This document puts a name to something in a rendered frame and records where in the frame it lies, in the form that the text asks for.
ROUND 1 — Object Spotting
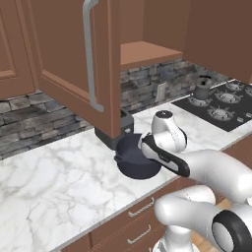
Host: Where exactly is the open brown cabinet door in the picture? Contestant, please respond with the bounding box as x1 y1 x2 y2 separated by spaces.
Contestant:
21 0 122 140

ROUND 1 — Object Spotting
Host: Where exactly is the long silver door handle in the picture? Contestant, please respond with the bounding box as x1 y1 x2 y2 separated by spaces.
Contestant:
82 0 105 113

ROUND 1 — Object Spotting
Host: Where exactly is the dark grey pot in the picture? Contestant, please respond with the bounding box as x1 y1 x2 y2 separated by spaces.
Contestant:
113 132 162 181

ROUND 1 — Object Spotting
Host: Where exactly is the white wall outlet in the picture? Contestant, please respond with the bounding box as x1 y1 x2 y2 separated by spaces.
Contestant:
155 82 168 103

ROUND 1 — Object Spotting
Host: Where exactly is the dark grey toaster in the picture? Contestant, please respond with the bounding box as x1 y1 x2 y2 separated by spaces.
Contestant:
94 107 136 152

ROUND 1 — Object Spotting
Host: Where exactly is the grey kettle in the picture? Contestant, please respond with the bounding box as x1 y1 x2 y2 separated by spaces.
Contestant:
192 75 214 101

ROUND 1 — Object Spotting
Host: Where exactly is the silver drawer handle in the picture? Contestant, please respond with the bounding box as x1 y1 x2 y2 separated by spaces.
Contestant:
127 197 156 219
126 224 153 246

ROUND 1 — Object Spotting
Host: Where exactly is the plain brown cabinet door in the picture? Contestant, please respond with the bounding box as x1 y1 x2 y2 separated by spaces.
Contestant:
181 0 252 85

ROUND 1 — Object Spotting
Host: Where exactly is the black gas hob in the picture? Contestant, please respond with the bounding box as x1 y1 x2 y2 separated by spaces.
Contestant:
170 78 252 133

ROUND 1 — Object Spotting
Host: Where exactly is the brown drawer front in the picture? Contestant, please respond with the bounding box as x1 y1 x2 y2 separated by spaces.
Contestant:
89 215 166 252
88 178 185 248

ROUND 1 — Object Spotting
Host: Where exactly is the brown base cabinet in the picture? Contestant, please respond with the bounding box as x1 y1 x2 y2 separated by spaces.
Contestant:
221 132 252 171

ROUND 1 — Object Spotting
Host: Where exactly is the closed brown cabinet door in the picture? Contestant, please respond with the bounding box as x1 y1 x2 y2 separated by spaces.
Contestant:
0 0 36 100

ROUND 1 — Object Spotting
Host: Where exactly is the brown wall cabinet with shelf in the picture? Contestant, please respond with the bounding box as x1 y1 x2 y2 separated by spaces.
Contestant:
119 0 192 72

